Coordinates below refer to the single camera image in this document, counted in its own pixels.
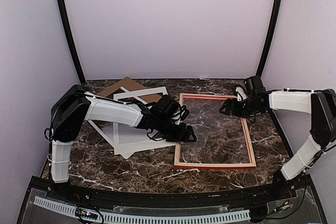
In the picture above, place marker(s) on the small circuit board with led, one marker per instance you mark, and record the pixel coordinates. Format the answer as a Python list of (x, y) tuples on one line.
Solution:
[(83, 213)]

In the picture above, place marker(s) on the black left corner post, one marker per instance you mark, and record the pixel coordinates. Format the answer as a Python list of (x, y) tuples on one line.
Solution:
[(70, 41)]

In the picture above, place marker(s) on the black corner post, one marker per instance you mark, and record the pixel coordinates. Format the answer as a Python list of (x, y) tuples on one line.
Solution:
[(269, 37), (70, 41)]

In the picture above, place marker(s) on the white photo mat board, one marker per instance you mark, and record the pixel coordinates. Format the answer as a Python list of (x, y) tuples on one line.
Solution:
[(128, 139)]

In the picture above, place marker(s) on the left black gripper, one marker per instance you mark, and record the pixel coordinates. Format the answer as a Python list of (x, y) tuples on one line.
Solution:
[(179, 137)]

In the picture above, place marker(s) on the white slotted cable duct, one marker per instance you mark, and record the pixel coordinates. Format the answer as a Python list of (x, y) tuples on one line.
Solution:
[(105, 216)]

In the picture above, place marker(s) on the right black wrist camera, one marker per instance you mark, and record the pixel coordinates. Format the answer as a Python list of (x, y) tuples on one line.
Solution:
[(254, 86)]

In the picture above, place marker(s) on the autumn forest photo print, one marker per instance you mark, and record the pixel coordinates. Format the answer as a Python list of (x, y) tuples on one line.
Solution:
[(105, 129)]

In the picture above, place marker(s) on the black right corner post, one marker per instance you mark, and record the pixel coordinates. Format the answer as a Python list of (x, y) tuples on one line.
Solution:
[(269, 37)]

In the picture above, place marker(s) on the clear plastic sheet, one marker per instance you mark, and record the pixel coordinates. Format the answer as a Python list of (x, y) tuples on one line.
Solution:
[(220, 138)]

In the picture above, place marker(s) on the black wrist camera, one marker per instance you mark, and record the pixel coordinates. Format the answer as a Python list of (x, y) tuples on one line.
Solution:
[(254, 86), (166, 104)]

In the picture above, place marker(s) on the brown cardboard backing board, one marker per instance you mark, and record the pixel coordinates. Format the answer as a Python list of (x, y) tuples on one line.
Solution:
[(128, 88)]

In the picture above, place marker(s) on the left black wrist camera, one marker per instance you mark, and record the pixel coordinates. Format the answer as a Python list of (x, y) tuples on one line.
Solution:
[(166, 104)]

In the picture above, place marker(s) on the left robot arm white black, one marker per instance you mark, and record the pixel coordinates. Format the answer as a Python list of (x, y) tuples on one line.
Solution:
[(67, 116)]

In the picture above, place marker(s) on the black front mounting rail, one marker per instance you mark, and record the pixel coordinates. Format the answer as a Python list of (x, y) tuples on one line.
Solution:
[(249, 197)]

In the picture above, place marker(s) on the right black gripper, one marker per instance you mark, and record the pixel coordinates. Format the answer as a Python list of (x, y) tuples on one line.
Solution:
[(234, 111)]

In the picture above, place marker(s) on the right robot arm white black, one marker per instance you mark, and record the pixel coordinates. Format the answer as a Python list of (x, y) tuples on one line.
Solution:
[(311, 111)]

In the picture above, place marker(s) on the red wooden picture frame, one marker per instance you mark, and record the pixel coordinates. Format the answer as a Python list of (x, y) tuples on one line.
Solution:
[(207, 166)]

